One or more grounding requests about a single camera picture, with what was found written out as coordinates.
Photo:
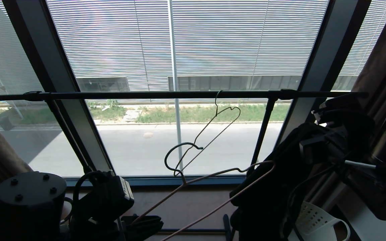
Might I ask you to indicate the white laundry basket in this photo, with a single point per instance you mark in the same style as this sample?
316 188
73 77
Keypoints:
317 221

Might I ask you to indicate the black garment with green print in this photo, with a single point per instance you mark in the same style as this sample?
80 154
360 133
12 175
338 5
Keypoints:
266 194

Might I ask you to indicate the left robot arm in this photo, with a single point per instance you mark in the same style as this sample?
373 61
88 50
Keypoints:
28 207

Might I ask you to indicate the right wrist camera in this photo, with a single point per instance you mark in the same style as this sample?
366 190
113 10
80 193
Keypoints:
323 147

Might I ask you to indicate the pink clothes hanger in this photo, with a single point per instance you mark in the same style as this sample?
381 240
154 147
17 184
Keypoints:
216 108
159 202

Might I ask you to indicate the black clothes rack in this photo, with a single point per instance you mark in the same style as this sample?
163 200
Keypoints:
146 95

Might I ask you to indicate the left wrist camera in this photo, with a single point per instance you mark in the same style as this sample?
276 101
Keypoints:
109 197

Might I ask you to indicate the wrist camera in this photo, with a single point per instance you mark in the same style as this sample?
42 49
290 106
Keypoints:
109 197
323 147

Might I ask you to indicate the window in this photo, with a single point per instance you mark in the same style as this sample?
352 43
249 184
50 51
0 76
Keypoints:
45 57

